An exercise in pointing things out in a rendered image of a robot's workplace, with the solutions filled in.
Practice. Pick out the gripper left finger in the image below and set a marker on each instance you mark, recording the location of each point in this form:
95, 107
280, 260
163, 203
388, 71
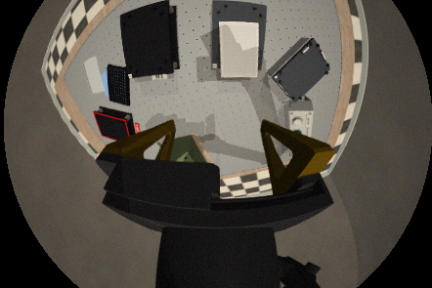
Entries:
135, 145

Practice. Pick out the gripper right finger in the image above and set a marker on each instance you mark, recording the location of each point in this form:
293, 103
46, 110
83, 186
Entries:
309, 156

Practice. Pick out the white button panel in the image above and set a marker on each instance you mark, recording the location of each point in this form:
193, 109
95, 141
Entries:
299, 114

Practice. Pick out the light blue liquid puddle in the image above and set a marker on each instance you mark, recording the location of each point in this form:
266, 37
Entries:
105, 78

